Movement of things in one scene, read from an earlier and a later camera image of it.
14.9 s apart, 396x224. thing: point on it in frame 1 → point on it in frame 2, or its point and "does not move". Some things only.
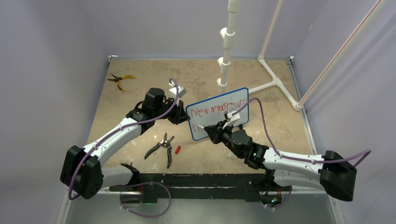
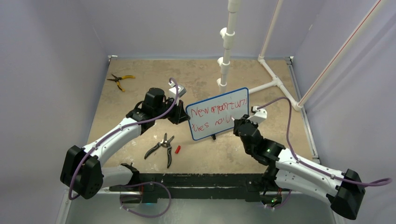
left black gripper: (180, 115) does not move
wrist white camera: (230, 119) → (259, 116)
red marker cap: (177, 149) does not move
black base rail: (236, 186) does not move
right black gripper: (213, 131) → (243, 119)
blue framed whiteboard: (208, 112) does not move
